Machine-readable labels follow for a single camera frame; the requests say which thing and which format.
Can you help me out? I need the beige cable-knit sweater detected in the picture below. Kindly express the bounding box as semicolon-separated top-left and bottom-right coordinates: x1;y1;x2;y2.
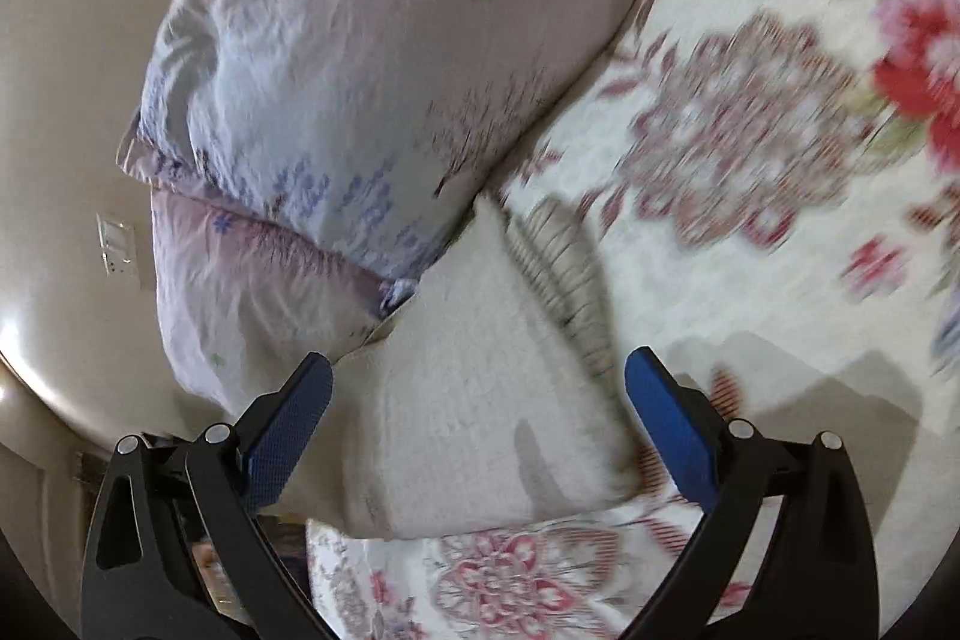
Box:
328;193;648;543

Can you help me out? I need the pink floral left pillow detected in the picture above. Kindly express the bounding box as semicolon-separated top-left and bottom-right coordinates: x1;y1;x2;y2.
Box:
151;190;410;416

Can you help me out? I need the white floral bed sheet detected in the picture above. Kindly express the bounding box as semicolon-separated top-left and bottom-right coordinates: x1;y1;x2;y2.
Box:
304;0;960;640

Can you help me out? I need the pink blue floral right pillow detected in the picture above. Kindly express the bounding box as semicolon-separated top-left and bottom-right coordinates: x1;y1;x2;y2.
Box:
117;0;636;278

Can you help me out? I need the white wall switch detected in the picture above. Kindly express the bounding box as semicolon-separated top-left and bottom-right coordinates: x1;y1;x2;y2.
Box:
96;214;140;287

